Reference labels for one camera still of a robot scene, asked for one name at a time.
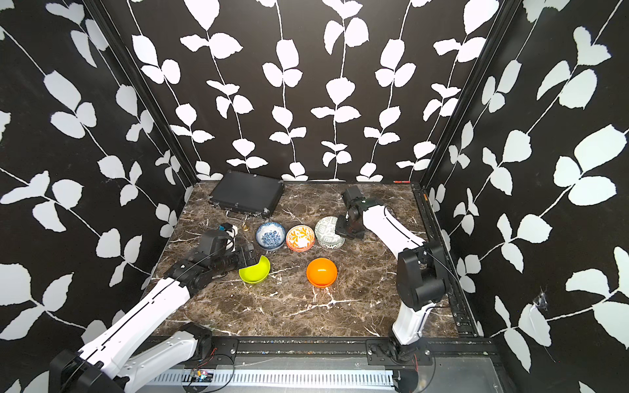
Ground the lime green bowl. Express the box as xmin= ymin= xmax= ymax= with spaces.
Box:
xmin=238 ymin=255 xmax=271 ymax=284

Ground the pale green patterned bowl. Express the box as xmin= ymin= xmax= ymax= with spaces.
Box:
xmin=314 ymin=216 xmax=345 ymax=250

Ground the blue floral bowl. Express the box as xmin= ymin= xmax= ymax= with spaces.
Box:
xmin=256 ymin=222 xmax=287 ymax=252

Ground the orange leaf patterned bowl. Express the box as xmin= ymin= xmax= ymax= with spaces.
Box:
xmin=286 ymin=224 xmax=316 ymax=252

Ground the orange plastic bowl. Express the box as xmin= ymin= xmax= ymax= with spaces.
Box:
xmin=306 ymin=258 xmax=338 ymax=288

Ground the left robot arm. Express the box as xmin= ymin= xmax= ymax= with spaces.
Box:
xmin=48 ymin=223 xmax=260 ymax=392

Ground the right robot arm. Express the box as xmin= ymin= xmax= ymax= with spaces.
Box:
xmin=335 ymin=186 xmax=447 ymax=346

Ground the black hard carrying case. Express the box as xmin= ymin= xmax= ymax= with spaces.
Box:
xmin=209 ymin=170 xmax=284 ymax=218

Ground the small circuit board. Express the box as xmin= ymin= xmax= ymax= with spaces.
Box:
xmin=190 ymin=370 xmax=214 ymax=384

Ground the white perforated cable tray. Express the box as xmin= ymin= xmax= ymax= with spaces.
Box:
xmin=146 ymin=369 xmax=395 ymax=389

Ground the black front mounting rail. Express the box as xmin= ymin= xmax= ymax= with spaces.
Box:
xmin=190 ymin=336 xmax=501 ymax=369

